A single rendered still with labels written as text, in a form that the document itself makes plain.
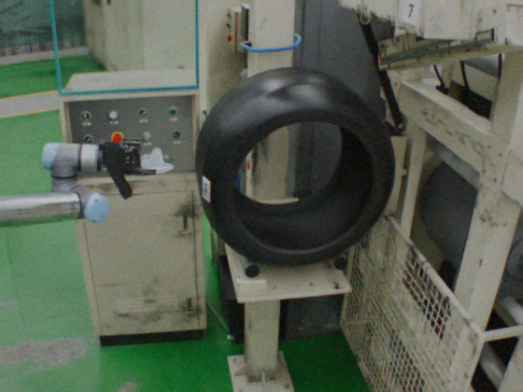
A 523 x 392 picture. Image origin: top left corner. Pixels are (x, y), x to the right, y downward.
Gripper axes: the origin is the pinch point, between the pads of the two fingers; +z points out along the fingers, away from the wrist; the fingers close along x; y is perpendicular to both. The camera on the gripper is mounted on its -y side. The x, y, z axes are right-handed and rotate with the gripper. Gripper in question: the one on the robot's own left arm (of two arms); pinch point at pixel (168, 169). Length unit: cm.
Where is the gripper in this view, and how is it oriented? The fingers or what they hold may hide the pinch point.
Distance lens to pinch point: 150.5
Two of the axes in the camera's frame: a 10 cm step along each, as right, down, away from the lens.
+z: 9.8, 0.5, 2.2
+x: -1.7, -4.4, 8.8
